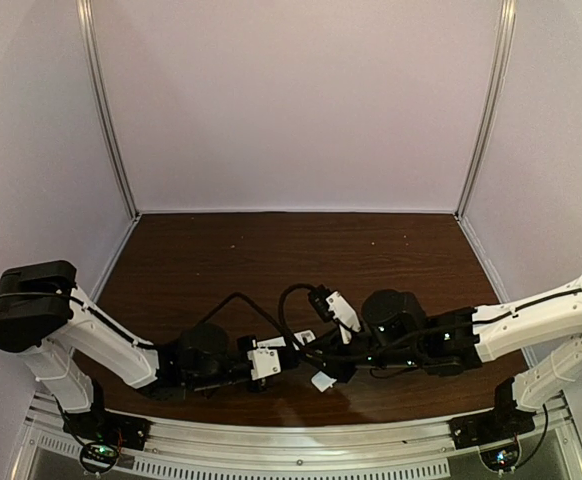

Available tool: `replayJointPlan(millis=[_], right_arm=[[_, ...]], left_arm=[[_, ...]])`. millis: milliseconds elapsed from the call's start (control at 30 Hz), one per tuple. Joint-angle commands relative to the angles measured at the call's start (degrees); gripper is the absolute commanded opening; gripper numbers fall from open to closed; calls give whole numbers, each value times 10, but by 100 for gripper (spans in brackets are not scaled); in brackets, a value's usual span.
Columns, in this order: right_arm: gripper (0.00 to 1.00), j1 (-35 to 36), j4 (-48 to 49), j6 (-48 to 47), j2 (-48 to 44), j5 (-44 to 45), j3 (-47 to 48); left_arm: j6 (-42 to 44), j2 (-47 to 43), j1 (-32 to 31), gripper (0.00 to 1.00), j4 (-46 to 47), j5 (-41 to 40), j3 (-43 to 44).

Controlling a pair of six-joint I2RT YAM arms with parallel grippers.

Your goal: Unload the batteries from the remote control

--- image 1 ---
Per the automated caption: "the white battery cover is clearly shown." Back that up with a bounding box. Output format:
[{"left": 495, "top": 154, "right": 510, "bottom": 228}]
[{"left": 311, "top": 371, "right": 337, "bottom": 393}]

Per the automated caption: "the white red remote control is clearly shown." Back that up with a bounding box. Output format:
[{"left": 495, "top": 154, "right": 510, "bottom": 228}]
[{"left": 256, "top": 330, "right": 316, "bottom": 349}]

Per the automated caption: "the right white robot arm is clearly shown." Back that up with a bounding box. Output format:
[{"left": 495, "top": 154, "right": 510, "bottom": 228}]
[{"left": 312, "top": 275, "right": 582, "bottom": 420}]

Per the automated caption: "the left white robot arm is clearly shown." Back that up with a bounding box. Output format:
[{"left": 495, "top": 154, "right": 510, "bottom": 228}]
[{"left": 0, "top": 260, "right": 251, "bottom": 415}]

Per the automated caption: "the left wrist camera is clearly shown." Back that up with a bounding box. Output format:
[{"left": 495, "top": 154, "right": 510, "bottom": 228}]
[{"left": 247, "top": 347, "right": 299, "bottom": 382}]

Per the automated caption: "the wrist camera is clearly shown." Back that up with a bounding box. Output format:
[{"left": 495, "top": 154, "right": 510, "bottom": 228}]
[
  {"left": 247, "top": 347, "right": 299, "bottom": 382},
  {"left": 307, "top": 285, "right": 363, "bottom": 345}
]

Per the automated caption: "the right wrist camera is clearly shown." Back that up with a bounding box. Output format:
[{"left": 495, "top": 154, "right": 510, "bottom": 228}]
[{"left": 307, "top": 285, "right": 363, "bottom": 345}]

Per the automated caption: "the left black camera cable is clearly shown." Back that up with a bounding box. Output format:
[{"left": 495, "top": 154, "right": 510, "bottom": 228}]
[{"left": 195, "top": 292, "right": 292, "bottom": 351}]

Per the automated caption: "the black camera cable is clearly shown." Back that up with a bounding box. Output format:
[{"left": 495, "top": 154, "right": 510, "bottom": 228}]
[
  {"left": 277, "top": 283, "right": 472, "bottom": 366},
  {"left": 195, "top": 292, "right": 292, "bottom": 351}
]

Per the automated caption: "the right black camera cable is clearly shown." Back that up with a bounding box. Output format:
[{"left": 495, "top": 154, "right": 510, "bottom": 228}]
[{"left": 277, "top": 283, "right": 472, "bottom": 366}]

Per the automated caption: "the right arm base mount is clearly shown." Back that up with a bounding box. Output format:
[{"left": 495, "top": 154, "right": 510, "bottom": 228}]
[{"left": 448, "top": 377, "right": 549, "bottom": 476}]

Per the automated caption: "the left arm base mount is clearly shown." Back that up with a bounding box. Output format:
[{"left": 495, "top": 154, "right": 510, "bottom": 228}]
[{"left": 57, "top": 402, "right": 152, "bottom": 477}]

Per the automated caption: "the front aluminium rail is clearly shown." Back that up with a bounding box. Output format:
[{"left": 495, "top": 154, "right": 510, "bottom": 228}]
[{"left": 6, "top": 393, "right": 582, "bottom": 479}]

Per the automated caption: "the right aluminium frame post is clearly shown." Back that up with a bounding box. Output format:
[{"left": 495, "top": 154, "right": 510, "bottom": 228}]
[{"left": 455, "top": 0, "right": 517, "bottom": 222}]

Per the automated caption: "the aluminium frame post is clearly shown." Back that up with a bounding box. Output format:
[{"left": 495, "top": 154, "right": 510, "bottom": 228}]
[
  {"left": 76, "top": 0, "right": 140, "bottom": 221},
  {"left": 455, "top": 0, "right": 517, "bottom": 222}
]

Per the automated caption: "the left aluminium frame post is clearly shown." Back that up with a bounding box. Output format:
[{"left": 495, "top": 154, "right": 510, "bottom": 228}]
[{"left": 76, "top": 0, "right": 140, "bottom": 221}]

